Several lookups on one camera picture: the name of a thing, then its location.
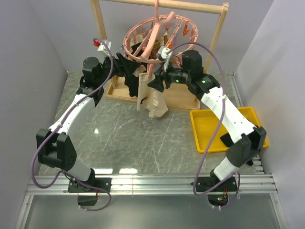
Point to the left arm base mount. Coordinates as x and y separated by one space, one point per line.
89 194

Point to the brown underwear on hanger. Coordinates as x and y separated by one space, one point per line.
160 41

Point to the aluminium mounting rail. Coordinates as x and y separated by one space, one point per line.
135 184

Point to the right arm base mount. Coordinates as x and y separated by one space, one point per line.
220 194

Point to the pink round clip hanger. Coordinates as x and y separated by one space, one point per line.
142 42

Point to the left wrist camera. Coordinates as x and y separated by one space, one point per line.
102 45

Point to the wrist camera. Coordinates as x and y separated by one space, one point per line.
102 45
164 54

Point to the black underwear on hanger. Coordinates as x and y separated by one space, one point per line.
132 82

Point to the black underwear in tray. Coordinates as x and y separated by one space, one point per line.
244 141

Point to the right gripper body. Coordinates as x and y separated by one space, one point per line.
175 75

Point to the wooden hanging rack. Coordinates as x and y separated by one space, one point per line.
178 98

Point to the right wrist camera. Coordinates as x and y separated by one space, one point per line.
164 54

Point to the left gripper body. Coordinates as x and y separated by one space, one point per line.
106 67

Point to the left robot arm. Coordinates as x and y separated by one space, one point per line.
55 147

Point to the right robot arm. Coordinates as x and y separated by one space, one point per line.
209 91

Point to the beige boxer underwear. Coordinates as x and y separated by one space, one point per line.
149 98

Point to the yellow plastic tray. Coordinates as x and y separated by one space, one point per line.
204 123

